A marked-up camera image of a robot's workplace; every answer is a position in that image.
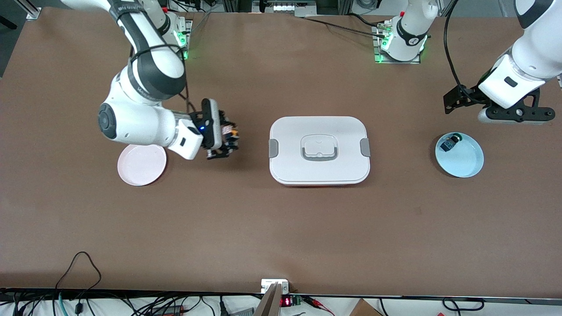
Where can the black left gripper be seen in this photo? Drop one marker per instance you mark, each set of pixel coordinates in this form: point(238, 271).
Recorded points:
point(466, 95)

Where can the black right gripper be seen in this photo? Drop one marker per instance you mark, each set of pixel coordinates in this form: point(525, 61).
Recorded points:
point(225, 137)

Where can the orange push button switch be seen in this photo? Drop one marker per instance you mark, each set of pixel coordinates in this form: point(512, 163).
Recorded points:
point(234, 131)

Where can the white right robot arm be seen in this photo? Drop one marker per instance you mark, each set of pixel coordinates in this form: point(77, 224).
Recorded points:
point(140, 123)

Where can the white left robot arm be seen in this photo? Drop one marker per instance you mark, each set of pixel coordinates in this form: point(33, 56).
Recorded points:
point(535, 52)

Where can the light blue round plate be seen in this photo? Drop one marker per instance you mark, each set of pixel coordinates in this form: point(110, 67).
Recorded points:
point(463, 160)

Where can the pink round plate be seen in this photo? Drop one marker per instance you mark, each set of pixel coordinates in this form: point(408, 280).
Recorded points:
point(140, 169)

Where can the grey aluminium bar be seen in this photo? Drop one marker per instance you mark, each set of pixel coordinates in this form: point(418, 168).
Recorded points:
point(270, 303)

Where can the red LED display board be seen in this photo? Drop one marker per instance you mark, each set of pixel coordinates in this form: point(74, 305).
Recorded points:
point(286, 301)

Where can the black power adapter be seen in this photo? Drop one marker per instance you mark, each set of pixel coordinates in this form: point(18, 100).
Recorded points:
point(169, 310)

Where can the red clip leads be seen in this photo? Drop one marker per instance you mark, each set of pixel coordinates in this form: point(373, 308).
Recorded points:
point(320, 305)

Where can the brown cardboard piece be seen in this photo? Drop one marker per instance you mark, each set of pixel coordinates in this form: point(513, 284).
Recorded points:
point(364, 308)

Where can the aluminium corner profile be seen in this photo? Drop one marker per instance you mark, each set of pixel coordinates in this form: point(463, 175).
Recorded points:
point(30, 11)

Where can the green push button switch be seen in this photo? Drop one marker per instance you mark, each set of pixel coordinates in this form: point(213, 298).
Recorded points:
point(448, 144)

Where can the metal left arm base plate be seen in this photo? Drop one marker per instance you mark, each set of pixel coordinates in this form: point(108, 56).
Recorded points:
point(395, 62)

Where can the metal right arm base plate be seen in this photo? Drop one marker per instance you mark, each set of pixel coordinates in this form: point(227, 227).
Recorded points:
point(188, 39)

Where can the aluminium frame with white strip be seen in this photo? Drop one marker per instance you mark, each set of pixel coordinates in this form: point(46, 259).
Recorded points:
point(285, 8)

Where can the white bracket block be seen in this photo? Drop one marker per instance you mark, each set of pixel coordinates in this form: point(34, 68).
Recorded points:
point(274, 283)

